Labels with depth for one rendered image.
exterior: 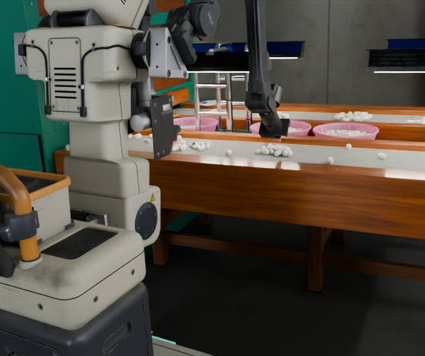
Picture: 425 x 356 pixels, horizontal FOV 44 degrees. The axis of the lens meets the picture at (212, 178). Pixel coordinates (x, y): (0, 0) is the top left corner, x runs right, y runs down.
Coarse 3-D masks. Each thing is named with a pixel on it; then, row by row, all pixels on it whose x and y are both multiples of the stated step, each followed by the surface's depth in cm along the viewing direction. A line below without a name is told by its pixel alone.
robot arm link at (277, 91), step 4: (272, 84) 172; (276, 84) 173; (272, 88) 171; (276, 88) 173; (280, 88) 174; (276, 92) 173; (280, 92) 174; (276, 96) 172; (280, 96) 174; (268, 100) 164; (272, 100) 166; (276, 100) 172; (280, 100) 174; (268, 104) 164; (272, 104) 166; (276, 104) 168; (272, 108) 166; (252, 112) 171; (256, 112) 170; (260, 112) 170; (264, 112) 169; (268, 112) 168; (272, 112) 168
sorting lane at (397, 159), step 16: (128, 144) 221; (144, 144) 220; (224, 144) 214; (240, 144) 213; (256, 144) 211; (288, 144) 209; (288, 160) 186; (304, 160) 185; (320, 160) 185; (336, 160) 184; (352, 160) 183; (368, 160) 182; (384, 160) 181; (400, 160) 180; (416, 160) 179
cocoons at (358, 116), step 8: (280, 112) 264; (344, 112) 258; (360, 112) 257; (344, 120) 244; (352, 120) 245; (360, 120) 242; (368, 120) 243; (408, 120) 233; (416, 120) 233; (424, 120) 235
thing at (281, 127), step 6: (282, 120) 180; (288, 120) 179; (264, 126) 181; (270, 126) 175; (276, 126) 175; (282, 126) 179; (288, 126) 178; (258, 132) 181; (264, 132) 180; (270, 132) 178; (276, 132) 178; (282, 132) 178; (288, 132) 178
